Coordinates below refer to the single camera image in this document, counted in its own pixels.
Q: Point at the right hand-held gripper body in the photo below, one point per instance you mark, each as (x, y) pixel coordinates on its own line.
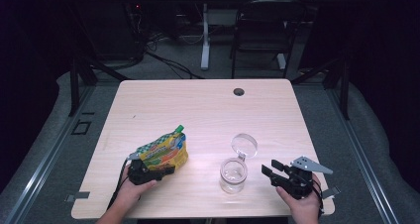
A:
(297, 184)

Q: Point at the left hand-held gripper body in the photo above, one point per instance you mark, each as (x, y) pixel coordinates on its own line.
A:
(142, 176)

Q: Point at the yellow green snack bag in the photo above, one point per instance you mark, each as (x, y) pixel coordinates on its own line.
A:
(165, 151)

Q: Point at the person's left hand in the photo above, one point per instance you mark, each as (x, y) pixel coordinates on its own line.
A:
(130, 192)

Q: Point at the person's right hand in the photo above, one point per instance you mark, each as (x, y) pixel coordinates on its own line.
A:
(305, 210)

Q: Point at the grey tape strip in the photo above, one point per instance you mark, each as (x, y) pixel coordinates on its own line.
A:
(77, 196)
(332, 192)

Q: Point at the black tape square outline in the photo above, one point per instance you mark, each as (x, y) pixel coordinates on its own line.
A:
(81, 134)

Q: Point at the short black tape strip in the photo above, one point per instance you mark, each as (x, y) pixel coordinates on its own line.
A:
(88, 113)

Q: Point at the black metal stand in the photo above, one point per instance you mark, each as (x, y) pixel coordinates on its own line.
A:
(74, 85)
(345, 91)

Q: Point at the black folding chair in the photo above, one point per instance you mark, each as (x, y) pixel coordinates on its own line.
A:
(264, 46)

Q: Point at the white standing desk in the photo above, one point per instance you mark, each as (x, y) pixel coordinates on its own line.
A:
(205, 35)

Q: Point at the black equipment cabinet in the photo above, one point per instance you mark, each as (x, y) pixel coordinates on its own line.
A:
(109, 29)

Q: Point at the dark curtain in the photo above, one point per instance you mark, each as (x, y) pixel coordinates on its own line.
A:
(389, 52)
(26, 52)

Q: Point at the aluminium floor rail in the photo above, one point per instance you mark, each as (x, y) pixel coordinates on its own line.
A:
(363, 158)
(49, 158)

